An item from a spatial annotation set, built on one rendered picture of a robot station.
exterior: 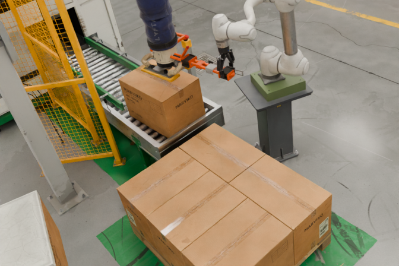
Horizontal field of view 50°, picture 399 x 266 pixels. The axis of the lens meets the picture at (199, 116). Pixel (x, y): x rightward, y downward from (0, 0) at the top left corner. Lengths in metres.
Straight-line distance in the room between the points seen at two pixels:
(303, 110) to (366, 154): 0.85
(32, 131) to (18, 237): 1.25
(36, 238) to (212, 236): 1.06
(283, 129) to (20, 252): 2.33
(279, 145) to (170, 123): 1.07
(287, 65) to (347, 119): 1.32
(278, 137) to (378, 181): 0.89
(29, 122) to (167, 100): 1.11
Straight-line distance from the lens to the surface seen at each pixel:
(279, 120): 3.77
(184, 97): 3.48
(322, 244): 3.37
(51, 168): 3.95
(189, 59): 3.13
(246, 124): 4.47
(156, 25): 3.09
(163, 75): 3.24
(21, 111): 3.60
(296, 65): 3.36
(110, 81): 4.59
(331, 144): 4.20
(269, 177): 3.15
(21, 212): 2.79
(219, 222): 2.93
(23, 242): 2.63
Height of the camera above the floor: 2.83
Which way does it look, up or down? 37 degrees down
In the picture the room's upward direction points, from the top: 11 degrees counter-clockwise
